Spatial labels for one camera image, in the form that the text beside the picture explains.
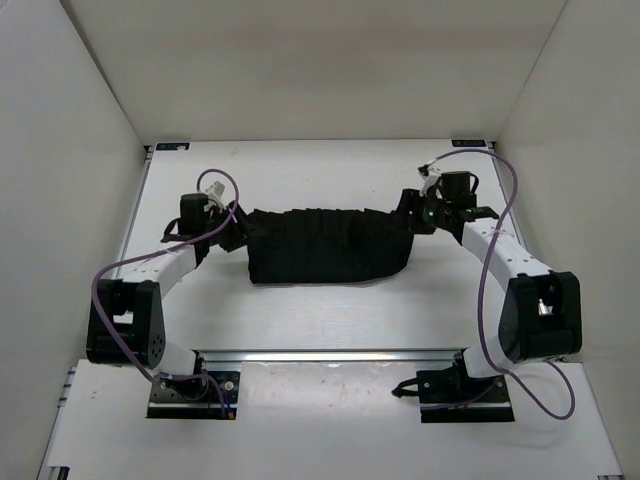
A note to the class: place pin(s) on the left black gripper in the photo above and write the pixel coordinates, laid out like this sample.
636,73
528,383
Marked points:
239,227

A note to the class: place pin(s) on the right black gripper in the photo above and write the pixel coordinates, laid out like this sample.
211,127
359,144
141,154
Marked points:
411,202

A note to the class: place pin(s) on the black pleated skirt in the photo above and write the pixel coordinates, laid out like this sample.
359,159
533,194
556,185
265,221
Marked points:
324,246

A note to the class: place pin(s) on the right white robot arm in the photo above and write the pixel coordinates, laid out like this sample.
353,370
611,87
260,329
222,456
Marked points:
541,314

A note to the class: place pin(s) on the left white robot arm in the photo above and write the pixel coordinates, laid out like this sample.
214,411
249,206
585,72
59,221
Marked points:
126,324

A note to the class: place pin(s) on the right blue corner label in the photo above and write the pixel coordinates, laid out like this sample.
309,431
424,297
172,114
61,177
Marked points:
468,143

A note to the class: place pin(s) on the blue corner label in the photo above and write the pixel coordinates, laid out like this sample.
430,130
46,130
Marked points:
172,146
468,143

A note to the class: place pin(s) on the left blue corner label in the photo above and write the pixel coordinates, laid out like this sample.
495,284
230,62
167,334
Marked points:
172,146

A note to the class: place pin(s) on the left aluminium table rail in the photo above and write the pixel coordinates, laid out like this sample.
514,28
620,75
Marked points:
115,184

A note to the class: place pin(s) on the aluminium table rail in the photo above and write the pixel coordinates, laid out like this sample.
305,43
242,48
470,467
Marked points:
329,356
115,184

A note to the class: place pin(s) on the front aluminium table rail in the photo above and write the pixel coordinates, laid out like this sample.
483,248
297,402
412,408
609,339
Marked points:
329,356

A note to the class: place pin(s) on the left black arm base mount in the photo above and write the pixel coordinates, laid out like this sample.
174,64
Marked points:
190,387

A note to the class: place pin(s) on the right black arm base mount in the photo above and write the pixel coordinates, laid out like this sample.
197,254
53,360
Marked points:
450,395

